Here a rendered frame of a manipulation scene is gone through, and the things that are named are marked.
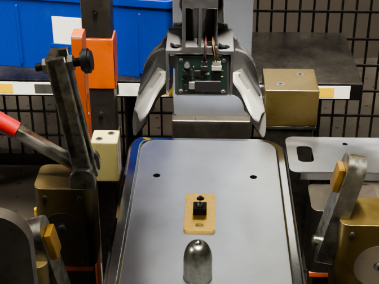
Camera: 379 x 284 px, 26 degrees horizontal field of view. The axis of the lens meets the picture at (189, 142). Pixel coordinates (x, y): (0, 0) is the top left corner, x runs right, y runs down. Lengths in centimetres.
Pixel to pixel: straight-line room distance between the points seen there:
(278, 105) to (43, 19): 40
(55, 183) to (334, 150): 41
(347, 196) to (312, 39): 58
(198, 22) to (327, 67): 54
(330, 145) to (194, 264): 37
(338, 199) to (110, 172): 31
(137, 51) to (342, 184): 49
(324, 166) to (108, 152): 30
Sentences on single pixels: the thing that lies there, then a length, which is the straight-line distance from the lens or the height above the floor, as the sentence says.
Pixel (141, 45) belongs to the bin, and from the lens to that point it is 129.
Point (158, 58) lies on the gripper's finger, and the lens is 92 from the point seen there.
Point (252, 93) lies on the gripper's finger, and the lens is 94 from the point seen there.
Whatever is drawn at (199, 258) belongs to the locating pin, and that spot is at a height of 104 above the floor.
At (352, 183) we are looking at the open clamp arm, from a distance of 93.
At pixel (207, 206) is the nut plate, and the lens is 104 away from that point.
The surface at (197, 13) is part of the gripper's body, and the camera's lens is 86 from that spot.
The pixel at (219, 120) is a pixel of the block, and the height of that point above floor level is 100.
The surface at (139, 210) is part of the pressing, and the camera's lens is 104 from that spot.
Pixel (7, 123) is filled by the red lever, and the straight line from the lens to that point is 99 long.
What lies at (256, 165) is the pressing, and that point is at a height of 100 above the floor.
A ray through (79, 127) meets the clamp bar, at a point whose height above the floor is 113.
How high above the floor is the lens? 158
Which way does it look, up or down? 29 degrees down
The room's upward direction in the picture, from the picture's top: straight up
